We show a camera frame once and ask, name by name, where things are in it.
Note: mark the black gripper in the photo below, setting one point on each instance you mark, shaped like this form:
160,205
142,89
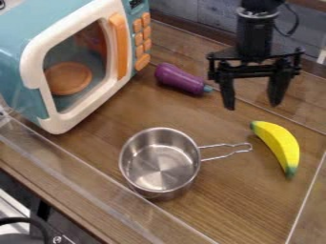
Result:
255,57

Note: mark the yellow toy banana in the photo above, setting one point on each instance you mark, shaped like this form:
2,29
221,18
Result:
283,144

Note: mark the silver metal pot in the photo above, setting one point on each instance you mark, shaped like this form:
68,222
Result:
161,161

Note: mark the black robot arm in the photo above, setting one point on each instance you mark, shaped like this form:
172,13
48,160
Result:
267,4

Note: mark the purple toy eggplant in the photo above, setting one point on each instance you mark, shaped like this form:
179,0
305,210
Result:
173,76

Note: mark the orange microwave turntable plate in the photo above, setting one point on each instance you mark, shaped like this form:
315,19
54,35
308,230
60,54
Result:
69,78

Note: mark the blue white toy microwave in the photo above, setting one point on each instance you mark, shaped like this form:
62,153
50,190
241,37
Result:
101,33

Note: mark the clear acrylic right barrier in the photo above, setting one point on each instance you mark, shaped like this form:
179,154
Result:
309,227

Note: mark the clear acrylic barrier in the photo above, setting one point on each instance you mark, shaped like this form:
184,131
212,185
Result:
309,227
97,202

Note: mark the clear acrylic front barrier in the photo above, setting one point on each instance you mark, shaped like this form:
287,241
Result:
97,202

